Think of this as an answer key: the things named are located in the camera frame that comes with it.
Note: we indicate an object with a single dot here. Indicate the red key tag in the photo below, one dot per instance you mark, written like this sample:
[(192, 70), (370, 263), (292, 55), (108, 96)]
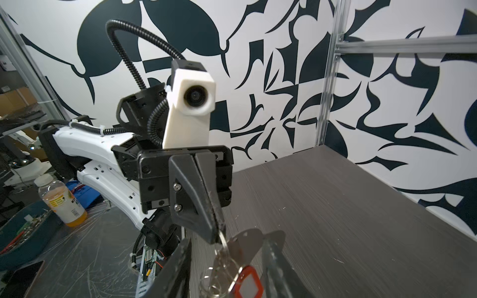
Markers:
[(247, 284)]

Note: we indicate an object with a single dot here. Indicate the silver metal plate key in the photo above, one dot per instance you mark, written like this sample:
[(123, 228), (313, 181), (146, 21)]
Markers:
[(238, 253)]

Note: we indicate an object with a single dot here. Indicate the orange juice bottle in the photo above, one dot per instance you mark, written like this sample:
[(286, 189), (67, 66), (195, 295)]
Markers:
[(60, 200)]

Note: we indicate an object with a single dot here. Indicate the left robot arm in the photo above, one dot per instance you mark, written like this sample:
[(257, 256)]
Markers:
[(108, 164)]

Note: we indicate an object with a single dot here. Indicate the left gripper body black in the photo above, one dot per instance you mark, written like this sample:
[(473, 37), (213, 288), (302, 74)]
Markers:
[(153, 174)]

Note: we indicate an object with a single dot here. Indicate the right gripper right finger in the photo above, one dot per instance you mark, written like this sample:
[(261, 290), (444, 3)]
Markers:
[(279, 279)]

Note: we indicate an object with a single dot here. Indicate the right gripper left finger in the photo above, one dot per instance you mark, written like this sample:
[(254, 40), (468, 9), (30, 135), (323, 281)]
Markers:
[(174, 279)]

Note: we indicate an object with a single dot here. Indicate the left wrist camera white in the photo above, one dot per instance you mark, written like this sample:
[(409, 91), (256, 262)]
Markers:
[(191, 101)]

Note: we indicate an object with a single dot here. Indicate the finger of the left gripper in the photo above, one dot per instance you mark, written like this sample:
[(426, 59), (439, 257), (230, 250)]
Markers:
[(206, 163), (189, 201)]

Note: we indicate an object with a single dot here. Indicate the teal plastic tray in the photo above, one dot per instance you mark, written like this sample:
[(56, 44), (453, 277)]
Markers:
[(26, 235)]

